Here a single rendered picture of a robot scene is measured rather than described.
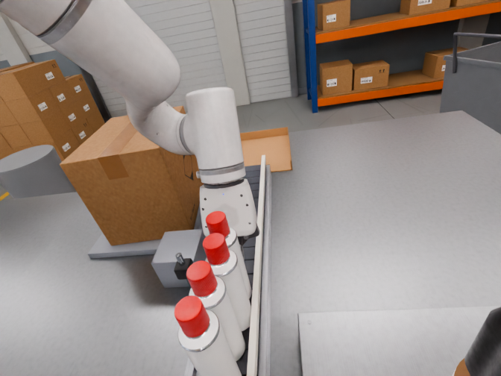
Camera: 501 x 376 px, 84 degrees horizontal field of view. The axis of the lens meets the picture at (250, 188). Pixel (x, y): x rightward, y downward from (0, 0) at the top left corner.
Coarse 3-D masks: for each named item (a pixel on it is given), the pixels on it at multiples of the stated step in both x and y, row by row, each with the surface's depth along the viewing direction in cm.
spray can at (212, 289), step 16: (192, 272) 35; (208, 272) 35; (192, 288) 36; (208, 288) 36; (224, 288) 38; (208, 304) 36; (224, 304) 38; (224, 320) 39; (240, 336) 44; (240, 352) 45
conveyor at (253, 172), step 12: (252, 168) 95; (252, 180) 89; (252, 192) 83; (264, 204) 78; (252, 240) 67; (252, 252) 64; (252, 264) 61; (252, 276) 58; (252, 288) 56; (240, 360) 45
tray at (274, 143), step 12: (252, 132) 124; (264, 132) 124; (276, 132) 123; (288, 132) 117; (252, 144) 122; (264, 144) 120; (276, 144) 118; (288, 144) 116; (252, 156) 112; (276, 156) 109; (288, 156) 108; (276, 168) 102; (288, 168) 100
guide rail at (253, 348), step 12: (264, 156) 94; (264, 168) 87; (264, 180) 83; (264, 192) 79; (252, 300) 50; (252, 312) 48; (252, 324) 46; (252, 336) 45; (252, 348) 43; (252, 360) 42; (252, 372) 40
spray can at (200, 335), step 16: (192, 304) 32; (192, 320) 30; (208, 320) 33; (192, 336) 32; (208, 336) 32; (224, 336) 36; (192, 352) 32; (208, 352) 33; (224, 352) 35; (208, 368) 34; (224, 368) 36
